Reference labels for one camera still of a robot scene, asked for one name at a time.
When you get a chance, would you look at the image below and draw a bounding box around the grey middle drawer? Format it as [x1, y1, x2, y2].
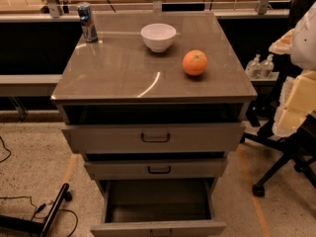
[84, 158, 228, 180]

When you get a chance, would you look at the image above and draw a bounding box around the blue silver drink can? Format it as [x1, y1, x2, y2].
[77, 2, 98, 42]

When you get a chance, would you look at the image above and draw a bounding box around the right clear pump bottle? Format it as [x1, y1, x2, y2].
[260, 54, 275, 78]

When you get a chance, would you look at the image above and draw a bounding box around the grey side shelf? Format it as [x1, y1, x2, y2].
[251, 72, 278, 87]

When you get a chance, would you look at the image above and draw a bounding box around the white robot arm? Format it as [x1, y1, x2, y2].
[269, 3, 316, 137]

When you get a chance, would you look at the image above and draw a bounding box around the grey drawer cabinet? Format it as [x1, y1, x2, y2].
[49, 11, 258, 196]

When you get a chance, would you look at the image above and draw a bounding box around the black floor cable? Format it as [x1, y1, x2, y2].
[0, 135, 79, 237]

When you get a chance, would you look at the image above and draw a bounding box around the black floor stand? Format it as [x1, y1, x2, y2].
[0, 183, 73, 237]

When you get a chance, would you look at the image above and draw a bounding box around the grey top drawer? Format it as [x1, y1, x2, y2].
[62, 122, 245, 154]

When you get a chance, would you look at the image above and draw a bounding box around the grey drawer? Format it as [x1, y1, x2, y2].
[91, 179, 226, 237]
[62, 122, 245, 154]
[84, 158, 228, 180]

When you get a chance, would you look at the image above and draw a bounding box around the orange fruit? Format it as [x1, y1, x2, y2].
[182, 49, 208, 76]

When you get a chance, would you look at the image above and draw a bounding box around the white bowl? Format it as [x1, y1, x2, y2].
[140, 23, 177, 52]

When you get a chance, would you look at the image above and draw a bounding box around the black office chair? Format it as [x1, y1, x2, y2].
[244, 0, 316, 197]

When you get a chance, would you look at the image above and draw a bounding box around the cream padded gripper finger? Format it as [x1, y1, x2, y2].
[273, 71, 316, 137]

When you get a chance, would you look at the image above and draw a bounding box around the grey metal bench rail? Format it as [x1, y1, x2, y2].
[0, 75, 61, 97]

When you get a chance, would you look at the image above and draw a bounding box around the grey bottom drawer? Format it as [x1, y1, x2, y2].
[91, 179, 226, 237]

